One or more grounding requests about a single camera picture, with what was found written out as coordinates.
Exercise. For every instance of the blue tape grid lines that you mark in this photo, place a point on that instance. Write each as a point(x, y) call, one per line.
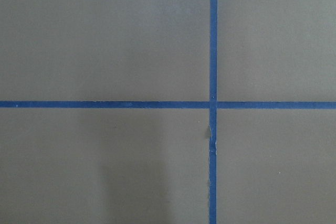
point(213, 105)

